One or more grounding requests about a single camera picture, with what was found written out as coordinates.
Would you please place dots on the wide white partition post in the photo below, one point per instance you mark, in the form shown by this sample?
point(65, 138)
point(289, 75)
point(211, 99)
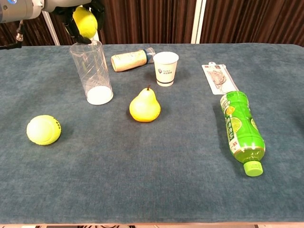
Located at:
point(198, 21)
point(97, 38)

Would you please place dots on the white paper cup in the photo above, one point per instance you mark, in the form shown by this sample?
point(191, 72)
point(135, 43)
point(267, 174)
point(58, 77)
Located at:
point(165, 69)

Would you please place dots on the beige squeeze sauce bottle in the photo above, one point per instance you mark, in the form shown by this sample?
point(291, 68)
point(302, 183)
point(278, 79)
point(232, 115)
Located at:
point(129, 61)

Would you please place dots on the yellow-green tennis ball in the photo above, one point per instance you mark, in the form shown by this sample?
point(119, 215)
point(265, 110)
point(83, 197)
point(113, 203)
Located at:
point(43, 130)
point(85, 22)

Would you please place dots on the white flat printed packet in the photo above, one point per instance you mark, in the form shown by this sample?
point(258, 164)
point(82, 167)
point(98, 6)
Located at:
point(218, 77)

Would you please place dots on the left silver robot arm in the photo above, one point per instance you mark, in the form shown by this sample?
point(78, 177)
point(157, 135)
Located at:
point(21, 9)

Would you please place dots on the green plastic drink bottle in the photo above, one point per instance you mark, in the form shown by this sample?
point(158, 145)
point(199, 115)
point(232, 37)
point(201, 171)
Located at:
point(240, 123)

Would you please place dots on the thin grey partition post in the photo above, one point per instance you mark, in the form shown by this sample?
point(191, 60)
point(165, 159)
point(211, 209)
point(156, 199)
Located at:
point(52, 31)

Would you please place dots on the blue-green table cloth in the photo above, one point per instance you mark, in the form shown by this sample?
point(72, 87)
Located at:
point(152, 171)

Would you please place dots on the dark brown pleated curtain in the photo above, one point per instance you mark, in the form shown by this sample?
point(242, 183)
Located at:
point(251, 21)
point(63, 33)
point(33, 33)
point(147, 21)

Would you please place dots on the clear plastic ball tube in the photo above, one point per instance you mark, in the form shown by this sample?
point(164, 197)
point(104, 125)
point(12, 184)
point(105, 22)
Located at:
point(95, 78)

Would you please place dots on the yellow pear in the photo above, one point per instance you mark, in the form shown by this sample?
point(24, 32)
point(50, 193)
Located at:
point(145, 109)

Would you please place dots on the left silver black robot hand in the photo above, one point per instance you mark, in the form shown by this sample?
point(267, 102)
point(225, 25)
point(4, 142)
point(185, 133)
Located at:
point(61, 6)

